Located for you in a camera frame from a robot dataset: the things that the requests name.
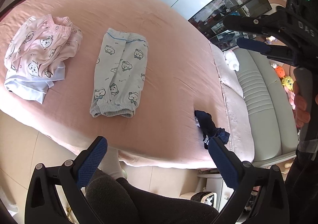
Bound orange plush toy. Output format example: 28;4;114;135
271;63;286;79

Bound pink bed sheet mattress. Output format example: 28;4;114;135
0;0;233;170

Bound white sock foot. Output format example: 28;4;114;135
98;147;127;180

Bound person right hand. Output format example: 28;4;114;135
293;81;310;128

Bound yellow plush toy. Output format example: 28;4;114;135
281;76;294;91

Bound light blue folded garment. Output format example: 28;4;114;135
4;62;65;104

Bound light blue cartoon pajama pants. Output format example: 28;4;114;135
90;28;148;118

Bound person leg black trousers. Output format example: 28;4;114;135
86;170;218;223

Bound navy blue garment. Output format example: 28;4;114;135
194;111;230;150

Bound black glass display cabinet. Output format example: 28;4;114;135
189;0;272;51

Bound pink cartoon pajama garment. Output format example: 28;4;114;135
4;14;82;79

